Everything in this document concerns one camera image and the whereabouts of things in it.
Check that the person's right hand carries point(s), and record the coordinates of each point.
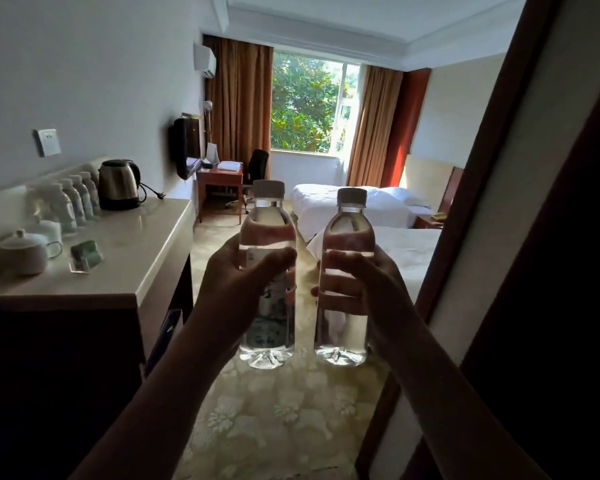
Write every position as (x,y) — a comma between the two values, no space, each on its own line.
(387,304)

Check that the person's left hand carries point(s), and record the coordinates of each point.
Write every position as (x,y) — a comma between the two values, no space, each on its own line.
(227,294)

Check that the person's left thumb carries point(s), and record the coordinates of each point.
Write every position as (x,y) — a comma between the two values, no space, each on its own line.
(272,267)

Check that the person's right thumb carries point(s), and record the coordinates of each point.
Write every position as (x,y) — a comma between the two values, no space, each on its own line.
(352,259)

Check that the labelled clear water bottle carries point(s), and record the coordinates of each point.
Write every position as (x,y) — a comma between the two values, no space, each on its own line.
(267,219)

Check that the plain clear water bottle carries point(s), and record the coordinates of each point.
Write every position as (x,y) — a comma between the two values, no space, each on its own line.
(342,339)

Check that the person's right forearm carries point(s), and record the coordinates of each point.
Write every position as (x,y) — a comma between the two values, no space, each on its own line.
(455,414)

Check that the person's left forearm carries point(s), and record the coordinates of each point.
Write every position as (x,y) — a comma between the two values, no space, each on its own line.
(165,409)

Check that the white bed with pillow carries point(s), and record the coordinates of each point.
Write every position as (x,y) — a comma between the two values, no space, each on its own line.
(320,204)

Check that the wooden nightstand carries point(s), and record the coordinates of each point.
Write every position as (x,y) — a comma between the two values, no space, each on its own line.
(425,223)

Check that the white pillow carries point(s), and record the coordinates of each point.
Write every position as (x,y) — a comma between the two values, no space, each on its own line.
(405,195)

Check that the telephone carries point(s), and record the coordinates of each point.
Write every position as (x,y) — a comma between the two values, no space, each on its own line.
(438,216)

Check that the black office chair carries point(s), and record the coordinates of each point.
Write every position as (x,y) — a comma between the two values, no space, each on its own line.
(256,167)

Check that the red wooden desk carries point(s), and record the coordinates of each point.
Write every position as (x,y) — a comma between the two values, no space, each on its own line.
(220,178)

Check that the beige padded headboard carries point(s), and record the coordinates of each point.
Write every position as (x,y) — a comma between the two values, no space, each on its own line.
(425,179)

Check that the white folded towel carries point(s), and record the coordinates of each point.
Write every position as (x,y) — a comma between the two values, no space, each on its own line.
(229,166)

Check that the white standing card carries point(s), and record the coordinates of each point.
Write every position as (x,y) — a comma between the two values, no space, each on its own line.
(212,153)

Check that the narrow brown curtain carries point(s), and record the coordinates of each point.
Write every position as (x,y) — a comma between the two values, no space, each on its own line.
(375,124)

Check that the dark cabinet with white counter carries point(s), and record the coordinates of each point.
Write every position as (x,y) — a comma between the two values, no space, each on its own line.
(130,244)

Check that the window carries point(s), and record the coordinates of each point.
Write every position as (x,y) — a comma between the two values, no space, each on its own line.
(305,104)

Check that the wide brown curtain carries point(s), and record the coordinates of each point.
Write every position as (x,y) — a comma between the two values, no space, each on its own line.
(240,99)

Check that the steel electric kettle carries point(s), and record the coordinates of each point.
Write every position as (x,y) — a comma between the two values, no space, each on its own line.
(116,187)

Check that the glass tray with green packets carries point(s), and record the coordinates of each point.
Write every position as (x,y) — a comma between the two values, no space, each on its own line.
(86,255)

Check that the small water bottle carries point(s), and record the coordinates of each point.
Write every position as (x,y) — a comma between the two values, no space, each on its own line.
(86,197)
(77,204)
(94,192)
(64,212)

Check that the dark wooden door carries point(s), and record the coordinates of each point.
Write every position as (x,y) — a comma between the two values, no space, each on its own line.
(555,319)

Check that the white air conditioner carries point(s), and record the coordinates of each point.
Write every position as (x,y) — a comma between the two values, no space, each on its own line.
(205,60)

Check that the white lidded cup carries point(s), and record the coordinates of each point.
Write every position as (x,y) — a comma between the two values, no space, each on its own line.
(25,254)
(47,228)

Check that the red wooden wall panel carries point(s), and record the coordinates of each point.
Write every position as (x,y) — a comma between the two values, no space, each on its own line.
(405,129)

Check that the black wall television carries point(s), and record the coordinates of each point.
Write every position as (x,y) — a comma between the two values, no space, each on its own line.
(185,147)

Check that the brown wooden door frame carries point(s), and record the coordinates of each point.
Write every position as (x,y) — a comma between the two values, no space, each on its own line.
(485,159)

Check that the white wall switch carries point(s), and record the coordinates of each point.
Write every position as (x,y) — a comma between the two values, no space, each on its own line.
(47,142)

